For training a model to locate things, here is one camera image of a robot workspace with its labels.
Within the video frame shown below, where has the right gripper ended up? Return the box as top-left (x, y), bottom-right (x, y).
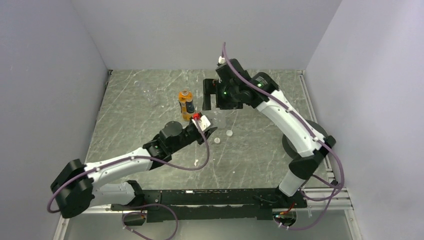
top-left (202, 78), bottom-right (243, 110)

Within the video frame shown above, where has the short clear plastic bottle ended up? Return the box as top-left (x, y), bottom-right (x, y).
top-left (213, 109), bottom-right (227, 129)

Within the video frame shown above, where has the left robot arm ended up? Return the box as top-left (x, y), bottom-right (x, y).
top-left (46, 119), bottom-right (217, 219)

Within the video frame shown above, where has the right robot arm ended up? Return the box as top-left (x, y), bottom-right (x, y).
top-left (202, 56), bottom-right (336, 208)

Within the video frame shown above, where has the orange juice bottle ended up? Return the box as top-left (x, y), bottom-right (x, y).
top-left (178, 88), bottom-right (196, 121)

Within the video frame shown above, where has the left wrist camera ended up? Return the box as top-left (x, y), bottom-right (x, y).
top-left (191, 112), bottom-right (212, 132)

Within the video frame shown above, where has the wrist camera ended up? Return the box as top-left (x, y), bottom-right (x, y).
top-left (217, 56), bottom-right (226, 66)
top-left (191, 112), bottom-right (212, 132)

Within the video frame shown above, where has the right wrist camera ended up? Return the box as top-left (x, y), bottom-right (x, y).
top-left (217, 56), bottom-right (226, 66)

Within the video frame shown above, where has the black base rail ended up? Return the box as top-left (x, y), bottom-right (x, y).
top-left (110, 187), bottom-right (308, 223)

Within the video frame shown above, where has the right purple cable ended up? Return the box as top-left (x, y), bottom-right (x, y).
top-left (221, 41), bottom-right (345, 232)

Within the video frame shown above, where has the purple cable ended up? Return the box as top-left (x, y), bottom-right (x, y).
top-left (46, 120), bottom-right (211, 214)
top-left (221, 41), bottom-right (345, 232)

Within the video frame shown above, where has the aluminium frame rail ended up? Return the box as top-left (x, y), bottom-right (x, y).
top-left (52, 70), bottom-right (362, 240)

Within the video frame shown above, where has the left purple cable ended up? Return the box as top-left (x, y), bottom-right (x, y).
top-left (46, 120), bottom-right (211, 214)

